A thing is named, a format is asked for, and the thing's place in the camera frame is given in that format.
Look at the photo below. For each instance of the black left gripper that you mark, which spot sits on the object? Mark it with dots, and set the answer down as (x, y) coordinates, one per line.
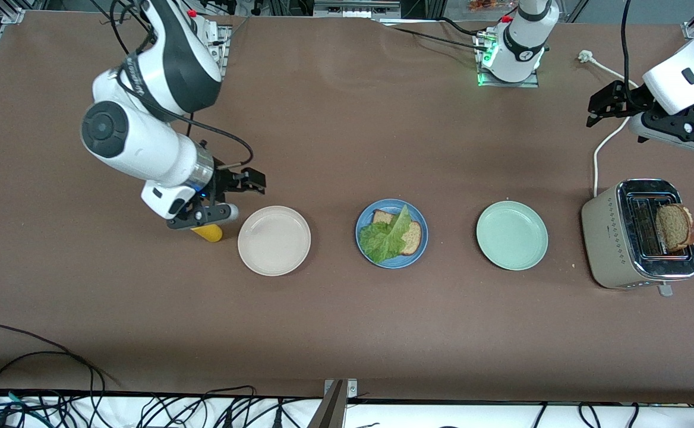
(625, 97)

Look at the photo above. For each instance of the dark camera stand pole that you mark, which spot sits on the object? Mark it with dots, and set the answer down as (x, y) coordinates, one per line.
(329, 410)

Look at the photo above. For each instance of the small aluminium edge bracket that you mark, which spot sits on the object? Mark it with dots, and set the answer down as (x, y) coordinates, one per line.
(352, 387)

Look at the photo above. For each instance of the blue plate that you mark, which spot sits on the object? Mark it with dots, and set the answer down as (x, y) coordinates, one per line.
(393, 263)

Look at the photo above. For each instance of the grey power strip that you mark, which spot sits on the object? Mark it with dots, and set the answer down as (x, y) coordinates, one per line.
(356, 8)

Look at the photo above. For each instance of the brown toasted bread slice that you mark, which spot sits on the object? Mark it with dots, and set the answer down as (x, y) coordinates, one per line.
(412, 238)
(674, 226)

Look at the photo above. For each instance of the yellow squeeze sauce bottle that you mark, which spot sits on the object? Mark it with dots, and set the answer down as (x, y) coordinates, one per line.
(209, 234)

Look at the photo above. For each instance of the green lettuce leaf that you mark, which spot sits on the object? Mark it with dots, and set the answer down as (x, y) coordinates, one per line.
(385, 238)

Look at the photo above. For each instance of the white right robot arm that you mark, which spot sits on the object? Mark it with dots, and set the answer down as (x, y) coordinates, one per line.
(145, 142)

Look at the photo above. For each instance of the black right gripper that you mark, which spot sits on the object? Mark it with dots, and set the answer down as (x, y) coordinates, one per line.
(225, 179)

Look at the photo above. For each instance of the beige plate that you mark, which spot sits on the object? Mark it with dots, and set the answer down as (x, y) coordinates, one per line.
(274, 241)

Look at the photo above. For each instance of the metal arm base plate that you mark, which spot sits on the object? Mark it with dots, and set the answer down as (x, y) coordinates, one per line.
(528, 83)
(224, 56)

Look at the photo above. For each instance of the beige and chrome toaster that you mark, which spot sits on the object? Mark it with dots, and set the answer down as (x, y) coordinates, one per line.
(605, 238)

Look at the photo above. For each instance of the orange snack packet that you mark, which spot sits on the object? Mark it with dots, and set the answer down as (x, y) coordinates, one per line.
(486, 5)

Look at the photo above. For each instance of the light green plate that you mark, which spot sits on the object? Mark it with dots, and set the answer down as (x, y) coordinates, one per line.
(512, 235)

